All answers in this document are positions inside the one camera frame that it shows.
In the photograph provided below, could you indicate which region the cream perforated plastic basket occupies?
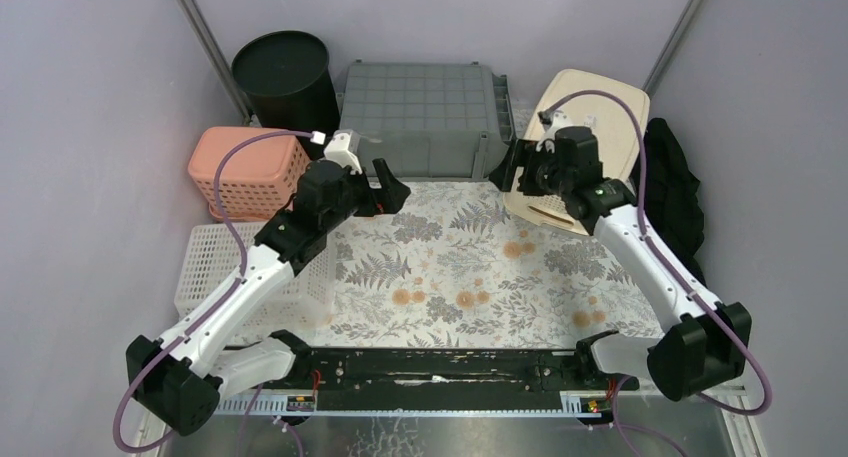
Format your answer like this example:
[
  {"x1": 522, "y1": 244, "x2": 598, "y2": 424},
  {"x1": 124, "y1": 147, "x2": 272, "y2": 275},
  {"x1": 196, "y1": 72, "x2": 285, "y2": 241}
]
[{"x1": 503, "y1": 69, "x2": 650, "y2": 236}]

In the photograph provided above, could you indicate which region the aluminium frame rail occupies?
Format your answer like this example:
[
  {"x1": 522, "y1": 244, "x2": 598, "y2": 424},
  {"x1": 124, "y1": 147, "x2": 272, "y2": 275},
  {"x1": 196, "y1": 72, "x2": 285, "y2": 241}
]
[{"x1": 211, "y1": 347, "x2": 747, "y2": 419}]

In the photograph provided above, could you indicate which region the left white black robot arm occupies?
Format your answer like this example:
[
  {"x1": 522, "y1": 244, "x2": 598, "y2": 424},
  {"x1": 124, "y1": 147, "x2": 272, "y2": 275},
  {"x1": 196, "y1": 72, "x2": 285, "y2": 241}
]
[{"x1": 113, "y1": 159, "x2": 411, "y2": 436}]

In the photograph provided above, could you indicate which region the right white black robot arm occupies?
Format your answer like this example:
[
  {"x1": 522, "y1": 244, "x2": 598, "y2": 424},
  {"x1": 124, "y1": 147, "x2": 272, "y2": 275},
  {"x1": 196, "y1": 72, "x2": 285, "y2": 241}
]
[{"x1": 489, "y1": 126, "x2": 752, "y2": 401}]

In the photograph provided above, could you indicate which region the white perforated plastic basket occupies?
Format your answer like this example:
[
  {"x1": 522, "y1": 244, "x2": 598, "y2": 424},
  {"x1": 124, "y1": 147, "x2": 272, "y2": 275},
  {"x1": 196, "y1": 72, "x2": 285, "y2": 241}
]
[{"x1": 174, "y1": 224, "x2": 337, "y2": 345}]

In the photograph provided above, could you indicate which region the black crumpled cloth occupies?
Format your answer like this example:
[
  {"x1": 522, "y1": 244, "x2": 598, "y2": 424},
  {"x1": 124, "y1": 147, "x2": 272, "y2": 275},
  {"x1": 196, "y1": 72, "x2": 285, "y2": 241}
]
[{"x1": 644, "y1": 118, "x2": 706, "y2": 284}]

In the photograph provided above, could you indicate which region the large black cylindrical container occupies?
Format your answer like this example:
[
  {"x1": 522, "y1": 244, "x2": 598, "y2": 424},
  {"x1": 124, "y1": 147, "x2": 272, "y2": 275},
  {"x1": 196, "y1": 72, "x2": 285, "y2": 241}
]
[{"x1": 231, "y1": 30, "x2": 340, "y2": 136}]

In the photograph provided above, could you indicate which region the pink perforated plastic basket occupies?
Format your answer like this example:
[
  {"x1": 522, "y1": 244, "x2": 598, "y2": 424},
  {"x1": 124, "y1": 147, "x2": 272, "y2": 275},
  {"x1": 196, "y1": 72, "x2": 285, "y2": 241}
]
[{"x1": 187, "y1": 127, "x2": 310, "y2": 221}]

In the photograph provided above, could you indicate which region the grey plastic storage bin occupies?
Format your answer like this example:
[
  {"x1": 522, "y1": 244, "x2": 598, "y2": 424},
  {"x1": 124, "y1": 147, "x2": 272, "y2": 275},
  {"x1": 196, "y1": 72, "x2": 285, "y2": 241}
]
[{"x1": 340, "y1": 61, "x2": 516, "y2": 181}]

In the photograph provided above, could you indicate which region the floral patterned table mat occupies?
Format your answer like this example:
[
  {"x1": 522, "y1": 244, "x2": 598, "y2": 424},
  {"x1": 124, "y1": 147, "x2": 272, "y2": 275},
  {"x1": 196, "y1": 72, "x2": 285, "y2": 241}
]
[{"x1": 302, "y1": 182, "x2": 662, "y2": 348}]

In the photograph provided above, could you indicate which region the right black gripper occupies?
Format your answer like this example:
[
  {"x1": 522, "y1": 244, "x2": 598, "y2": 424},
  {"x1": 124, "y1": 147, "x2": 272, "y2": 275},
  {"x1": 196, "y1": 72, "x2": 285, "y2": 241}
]
[{"x1": 488, "y1": 137, "x2": 573, "y2": 198}]

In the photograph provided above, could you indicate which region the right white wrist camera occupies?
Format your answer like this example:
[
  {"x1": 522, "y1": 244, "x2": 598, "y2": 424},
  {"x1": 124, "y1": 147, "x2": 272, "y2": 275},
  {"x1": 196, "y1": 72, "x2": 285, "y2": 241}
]
[{"x1": 535, "y1": 110, "x2": 575, "y2": 153}]

